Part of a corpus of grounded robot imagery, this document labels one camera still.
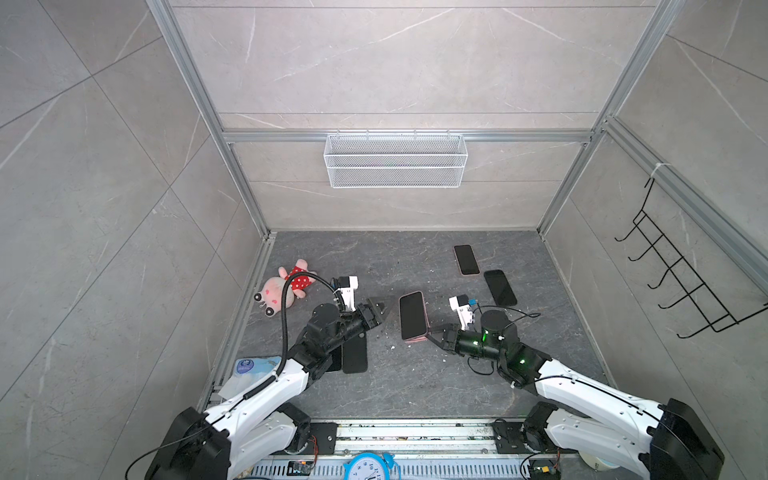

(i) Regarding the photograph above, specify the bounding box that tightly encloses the black phone case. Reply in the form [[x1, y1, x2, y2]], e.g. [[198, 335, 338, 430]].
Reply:
[[341, 332, 368, 374]]

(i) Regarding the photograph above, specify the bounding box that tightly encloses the long black phone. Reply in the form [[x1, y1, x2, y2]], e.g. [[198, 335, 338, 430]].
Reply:
[[399, 291, 429, 343]]

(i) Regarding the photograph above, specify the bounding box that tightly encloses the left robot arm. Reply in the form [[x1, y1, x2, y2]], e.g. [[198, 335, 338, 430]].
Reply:
[[145, 299, 388, 479]]

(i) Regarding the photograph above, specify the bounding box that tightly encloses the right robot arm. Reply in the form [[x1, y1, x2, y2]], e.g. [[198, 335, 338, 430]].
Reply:
[[428, 310, 725, 479]]

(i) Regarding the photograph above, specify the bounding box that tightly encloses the phone with pink edge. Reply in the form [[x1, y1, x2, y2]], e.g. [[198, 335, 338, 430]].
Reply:
[[453, 244, 480, 276]]

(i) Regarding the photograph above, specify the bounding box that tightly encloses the pink pig plush toy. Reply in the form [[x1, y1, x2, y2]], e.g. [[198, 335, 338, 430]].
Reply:
[[254, 259, 315, 317]]

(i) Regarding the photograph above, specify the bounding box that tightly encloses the wet wipes pack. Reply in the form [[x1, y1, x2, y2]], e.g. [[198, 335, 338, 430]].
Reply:
[[219, 356, 281, 400]]

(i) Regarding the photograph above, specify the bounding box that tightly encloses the blue alarm clock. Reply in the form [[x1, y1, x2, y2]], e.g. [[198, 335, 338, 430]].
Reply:
[[343, 452, 402, 480]]

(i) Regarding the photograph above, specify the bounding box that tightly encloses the cream alarm clock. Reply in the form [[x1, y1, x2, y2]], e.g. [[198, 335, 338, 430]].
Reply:
[[579, 452, 619, 472]]

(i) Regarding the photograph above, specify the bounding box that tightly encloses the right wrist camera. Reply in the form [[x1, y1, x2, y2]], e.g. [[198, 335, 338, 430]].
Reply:
[[449, 294, 477, 331]]

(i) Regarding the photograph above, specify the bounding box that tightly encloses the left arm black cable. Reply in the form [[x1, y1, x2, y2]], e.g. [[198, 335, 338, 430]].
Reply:
[[277, 271, 337, 373]]

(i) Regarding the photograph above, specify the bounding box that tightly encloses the aluminium mounting rail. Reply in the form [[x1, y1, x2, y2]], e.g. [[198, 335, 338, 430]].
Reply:
[[325, 419, 528, 457]]

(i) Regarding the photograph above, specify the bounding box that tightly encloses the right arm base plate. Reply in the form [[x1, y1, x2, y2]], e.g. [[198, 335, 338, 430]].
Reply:
[[489, 419, 575, 454]]

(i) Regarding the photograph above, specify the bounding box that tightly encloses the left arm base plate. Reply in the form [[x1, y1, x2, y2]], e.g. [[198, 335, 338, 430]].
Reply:
[[284, 422, 339, 456]]

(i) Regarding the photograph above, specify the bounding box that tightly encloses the black wire hook rack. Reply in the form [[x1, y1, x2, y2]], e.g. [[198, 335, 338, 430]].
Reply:
[[614, 178, 767, 340]]

